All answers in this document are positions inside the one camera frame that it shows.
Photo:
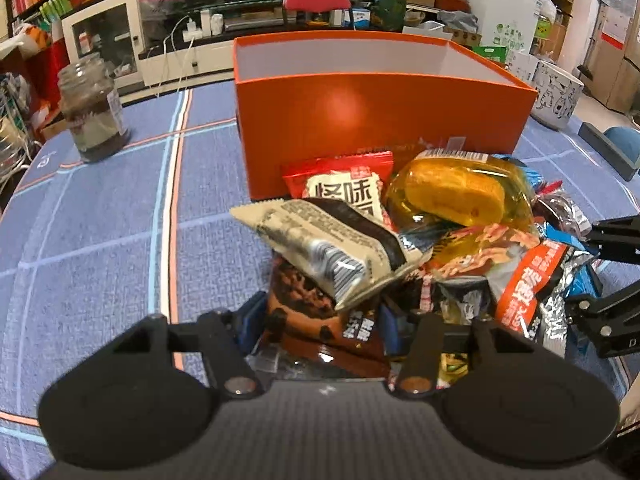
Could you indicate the red folding chair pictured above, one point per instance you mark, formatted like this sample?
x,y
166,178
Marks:
x,y
315,0

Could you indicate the red snack packet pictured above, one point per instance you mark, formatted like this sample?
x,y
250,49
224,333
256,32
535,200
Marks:
x,y
340,167

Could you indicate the white glass door cabinet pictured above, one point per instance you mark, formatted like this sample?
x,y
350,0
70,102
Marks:
x,y
132,20

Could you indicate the blue checked tablecloth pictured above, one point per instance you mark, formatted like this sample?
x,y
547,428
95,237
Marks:
x,y
100,240

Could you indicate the orange cardboard box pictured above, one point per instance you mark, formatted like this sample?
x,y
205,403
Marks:
x,y
360,115

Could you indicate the yellow cake packet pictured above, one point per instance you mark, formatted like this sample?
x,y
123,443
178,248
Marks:
x,y
450,195

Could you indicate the white cartoon print cup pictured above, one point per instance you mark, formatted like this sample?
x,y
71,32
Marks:
x,y
555,95

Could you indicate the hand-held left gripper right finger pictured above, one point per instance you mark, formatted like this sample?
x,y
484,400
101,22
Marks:
x,y
392,330

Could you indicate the beige and black snack packet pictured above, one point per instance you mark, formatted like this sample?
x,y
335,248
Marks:
x,y
300,230

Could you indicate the white low media stand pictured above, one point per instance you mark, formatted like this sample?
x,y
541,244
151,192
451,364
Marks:
x,y
210,57

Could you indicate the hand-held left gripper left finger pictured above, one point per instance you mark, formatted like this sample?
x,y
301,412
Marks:
x,y
252,317

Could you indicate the dark grey block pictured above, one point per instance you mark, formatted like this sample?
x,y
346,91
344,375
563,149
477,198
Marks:
x,y
597,142

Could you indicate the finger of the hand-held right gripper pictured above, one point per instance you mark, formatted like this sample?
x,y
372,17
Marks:
x,y
610,320
617,240

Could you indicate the dark green bag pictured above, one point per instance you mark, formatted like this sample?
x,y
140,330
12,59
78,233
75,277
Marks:
x,y
389,14

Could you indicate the silver foil snack packet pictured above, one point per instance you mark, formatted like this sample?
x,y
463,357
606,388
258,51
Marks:
x,y
555,315

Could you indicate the blue snack packet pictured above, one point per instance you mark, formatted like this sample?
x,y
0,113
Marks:
x,y
580,280

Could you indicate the tall cardboard carton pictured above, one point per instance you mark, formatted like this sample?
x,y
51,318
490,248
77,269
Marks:
x,y
612,50

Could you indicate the brown chocolate cookie packet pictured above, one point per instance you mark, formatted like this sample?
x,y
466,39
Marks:
x,y
300,315

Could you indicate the dark brown clear snack packet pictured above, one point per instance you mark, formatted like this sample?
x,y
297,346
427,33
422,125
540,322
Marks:
x,y
562,212

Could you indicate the glass jar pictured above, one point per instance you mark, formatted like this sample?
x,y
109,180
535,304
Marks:
x,y
95,110

